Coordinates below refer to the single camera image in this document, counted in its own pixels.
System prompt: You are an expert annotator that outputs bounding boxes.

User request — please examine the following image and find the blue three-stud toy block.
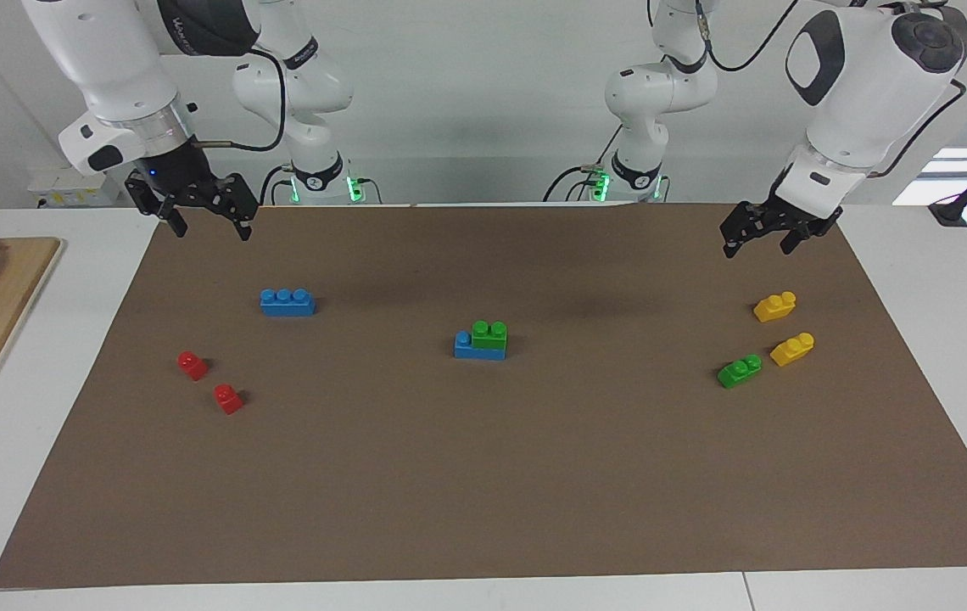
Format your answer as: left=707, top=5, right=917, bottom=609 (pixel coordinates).
left=260, top=289, right=316, bottom=317
left=454, top=331, right=507, bottom=362

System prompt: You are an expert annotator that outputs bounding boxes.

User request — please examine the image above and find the yellow two-stud toy block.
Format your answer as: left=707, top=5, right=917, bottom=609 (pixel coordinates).
left=769, top=332, right=816, bottom=367
left=753, top=291, right=797, bottom=323

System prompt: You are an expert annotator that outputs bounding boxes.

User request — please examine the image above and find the white power strip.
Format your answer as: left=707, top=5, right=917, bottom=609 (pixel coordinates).
left=28, top=167, right=121, bottom=209

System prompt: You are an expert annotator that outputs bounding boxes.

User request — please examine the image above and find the brown table mat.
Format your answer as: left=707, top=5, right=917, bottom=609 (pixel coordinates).
left=0, top=204, right=967, bottom=589

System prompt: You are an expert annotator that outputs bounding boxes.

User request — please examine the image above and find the black base cable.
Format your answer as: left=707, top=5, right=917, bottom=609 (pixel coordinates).
left=543, top=126, right=624, bottom=203
left=259, top=164, right=293, bottom=206

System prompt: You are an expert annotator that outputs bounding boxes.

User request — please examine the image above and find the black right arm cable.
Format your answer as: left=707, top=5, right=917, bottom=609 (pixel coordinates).
left=195, top=47, right=289, bottom=154

